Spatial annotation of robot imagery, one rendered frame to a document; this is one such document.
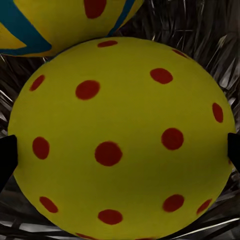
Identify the easter egg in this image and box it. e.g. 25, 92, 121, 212
0, 0, 145, 58
6, 35, 240, 240

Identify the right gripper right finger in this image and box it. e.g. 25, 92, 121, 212
227, 133, 240, 173

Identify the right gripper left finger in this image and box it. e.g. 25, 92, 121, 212
0, 135, 18, 193

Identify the wicker basket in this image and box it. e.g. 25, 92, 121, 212
0, 0, 240, 240

